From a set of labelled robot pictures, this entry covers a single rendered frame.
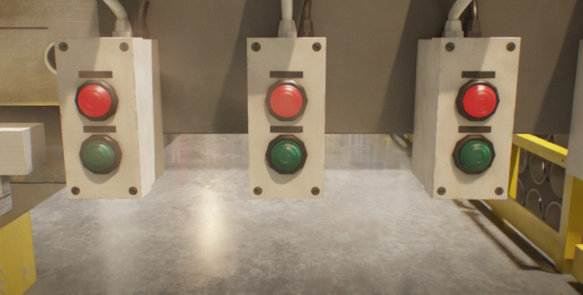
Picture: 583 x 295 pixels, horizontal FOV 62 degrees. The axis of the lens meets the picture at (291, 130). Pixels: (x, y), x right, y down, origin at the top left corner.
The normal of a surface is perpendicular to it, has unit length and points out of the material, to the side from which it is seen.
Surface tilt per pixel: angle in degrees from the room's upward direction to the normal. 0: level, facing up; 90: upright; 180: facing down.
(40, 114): 90
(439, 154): 90
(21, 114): 90
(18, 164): 90
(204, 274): 0
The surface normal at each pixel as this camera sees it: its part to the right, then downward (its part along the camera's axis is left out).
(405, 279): 0.00, -0.98
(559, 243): -1.00, 0.00
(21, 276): 1.00, 0.00
